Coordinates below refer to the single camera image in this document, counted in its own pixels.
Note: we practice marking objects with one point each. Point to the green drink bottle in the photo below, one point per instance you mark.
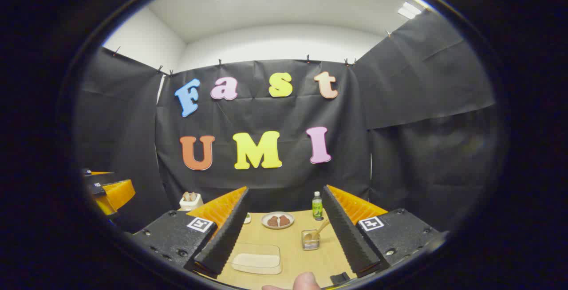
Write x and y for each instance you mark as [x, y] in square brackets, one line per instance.
[317, 208]

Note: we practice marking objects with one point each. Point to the clear rice tray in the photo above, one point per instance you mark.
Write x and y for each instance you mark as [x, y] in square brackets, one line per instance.
[257, 261]

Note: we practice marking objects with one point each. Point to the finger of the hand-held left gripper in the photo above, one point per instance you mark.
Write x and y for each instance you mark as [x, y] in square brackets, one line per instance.
[98, 175]
[119, 192]

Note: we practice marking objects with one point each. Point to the brown meat piece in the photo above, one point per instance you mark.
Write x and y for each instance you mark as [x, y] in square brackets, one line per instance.
[273, 221]
[284, 221]

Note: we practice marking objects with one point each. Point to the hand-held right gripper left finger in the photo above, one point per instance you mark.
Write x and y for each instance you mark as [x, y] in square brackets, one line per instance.
[226, 232]

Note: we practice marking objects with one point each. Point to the white round plate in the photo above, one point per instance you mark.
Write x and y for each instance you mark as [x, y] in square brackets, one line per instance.
[277, 213]

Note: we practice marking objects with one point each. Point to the ceiling light panel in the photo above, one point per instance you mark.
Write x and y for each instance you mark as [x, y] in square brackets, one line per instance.
[409, 10]

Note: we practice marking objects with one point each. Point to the white divided dish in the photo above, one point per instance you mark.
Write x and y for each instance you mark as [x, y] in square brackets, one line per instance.
[247, 218]

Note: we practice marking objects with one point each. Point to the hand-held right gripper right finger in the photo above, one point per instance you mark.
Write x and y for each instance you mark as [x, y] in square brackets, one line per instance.
[348, 232]

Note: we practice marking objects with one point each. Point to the wooden spoon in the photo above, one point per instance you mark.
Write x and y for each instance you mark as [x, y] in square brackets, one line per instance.
[318, 230]

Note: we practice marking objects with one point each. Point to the black backdrop cloth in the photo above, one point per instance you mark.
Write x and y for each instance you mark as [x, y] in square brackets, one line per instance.
[275, 117]

